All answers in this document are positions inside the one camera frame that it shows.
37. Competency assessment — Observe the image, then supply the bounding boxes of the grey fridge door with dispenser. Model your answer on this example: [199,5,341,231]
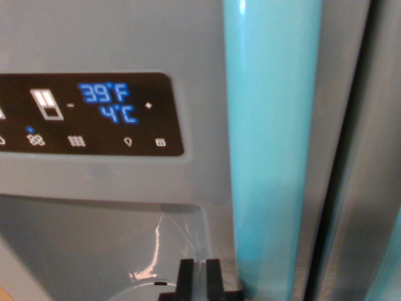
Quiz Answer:
[0,0,372,301]

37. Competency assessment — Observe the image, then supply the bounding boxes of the black temperature display panel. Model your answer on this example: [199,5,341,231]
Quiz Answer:
[0,72,185,157]

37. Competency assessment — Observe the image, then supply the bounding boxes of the grey fridge door with logo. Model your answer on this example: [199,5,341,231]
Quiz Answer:
[313,0,401,301]

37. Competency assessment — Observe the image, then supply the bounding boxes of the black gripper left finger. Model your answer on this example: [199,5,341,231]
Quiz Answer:
[174,258,201,301]

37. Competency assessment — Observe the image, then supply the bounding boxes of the teal fridge door handle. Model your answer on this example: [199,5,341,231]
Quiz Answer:
[365,203,401,301]
[221,0,323,301]

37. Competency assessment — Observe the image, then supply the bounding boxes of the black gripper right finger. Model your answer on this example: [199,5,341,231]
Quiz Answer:
[199,258,227,301]

